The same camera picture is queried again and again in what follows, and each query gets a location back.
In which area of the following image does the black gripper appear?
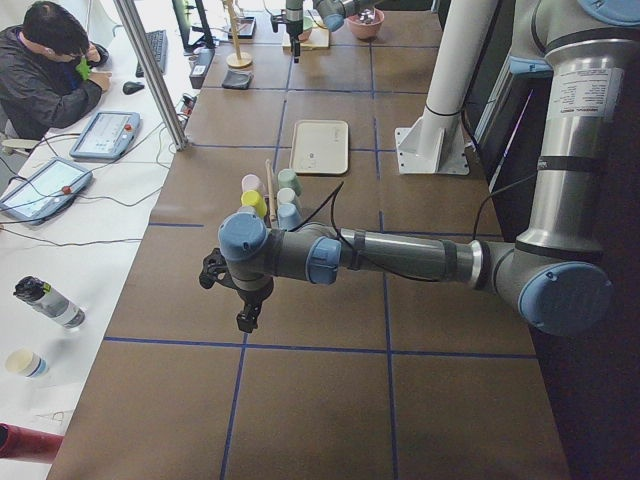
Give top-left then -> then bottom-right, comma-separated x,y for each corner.
236,279 -> 274,333
286,19 -> 304,63

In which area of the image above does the beige rabbit tray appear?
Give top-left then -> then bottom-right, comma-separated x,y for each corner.
289,120 -> 349,175

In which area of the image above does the green cup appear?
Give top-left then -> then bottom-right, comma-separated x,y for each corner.
277,168 -> 302,196

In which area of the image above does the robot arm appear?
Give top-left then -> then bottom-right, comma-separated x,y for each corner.
199,1 -> 639,336
272,0 -> 378,63

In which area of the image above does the blue cup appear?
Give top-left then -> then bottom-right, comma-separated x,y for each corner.
277,202 -> 302,231

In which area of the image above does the yellow cup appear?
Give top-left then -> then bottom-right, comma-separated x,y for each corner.
241,190 -> 268,218

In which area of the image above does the cream white cup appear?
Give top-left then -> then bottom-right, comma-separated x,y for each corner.
276,187 -> 301,210

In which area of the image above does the pink cup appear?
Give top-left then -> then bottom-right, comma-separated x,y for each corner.
241,173 -> 266,196

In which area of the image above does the paper cup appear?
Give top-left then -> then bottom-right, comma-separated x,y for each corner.
5,349 -> 49,378

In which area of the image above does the wooden cutting board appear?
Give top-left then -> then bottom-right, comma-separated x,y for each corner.
300,16 -> 330,50

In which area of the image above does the green bowl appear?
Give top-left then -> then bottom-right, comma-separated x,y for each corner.
299,16 -> 314,43

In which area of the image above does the wooden mug tree stand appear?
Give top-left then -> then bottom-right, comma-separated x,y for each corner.
224,0 -> 253,69

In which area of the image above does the grey folded cloth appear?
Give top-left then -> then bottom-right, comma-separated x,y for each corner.
221,69 -> 253,90

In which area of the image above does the pink bowl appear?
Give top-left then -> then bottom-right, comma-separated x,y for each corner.
346,8 -> 385,40

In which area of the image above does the black keyboard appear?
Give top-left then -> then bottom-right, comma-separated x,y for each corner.
145,30 -> 169,74

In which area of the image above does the black computer mouse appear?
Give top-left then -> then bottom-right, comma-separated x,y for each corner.
122,81 -> 145,95

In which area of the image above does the grey water bottle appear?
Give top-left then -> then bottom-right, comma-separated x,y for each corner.
13,276 -> 85,329

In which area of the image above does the teach pendant tablet far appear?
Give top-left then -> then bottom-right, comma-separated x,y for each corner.
69,111 -> 141,162

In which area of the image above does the teach pendant tablet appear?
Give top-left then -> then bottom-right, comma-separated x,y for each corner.
1,157 -> 93,225
69,111 -> 141,162

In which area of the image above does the teach pendant tablet near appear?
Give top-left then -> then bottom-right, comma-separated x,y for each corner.
1,157 -> 93,225

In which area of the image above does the seated person in black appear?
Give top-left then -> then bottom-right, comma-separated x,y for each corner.
1,1 -> 111,140

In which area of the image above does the red cylinder object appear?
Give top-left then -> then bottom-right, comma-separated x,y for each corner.
1,423 -> 64,464

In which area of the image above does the white wire cup rack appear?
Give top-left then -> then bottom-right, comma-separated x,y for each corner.
237,191 -> 302,231

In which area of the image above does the wooden rack handle rod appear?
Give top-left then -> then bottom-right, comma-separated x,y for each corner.
265,158 -> 278,228

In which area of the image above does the white camera pole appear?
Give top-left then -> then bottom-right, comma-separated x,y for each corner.
395,0 -> 498,175

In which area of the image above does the aluminium frame post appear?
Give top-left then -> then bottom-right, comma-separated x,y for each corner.
114,0 -> 188,151

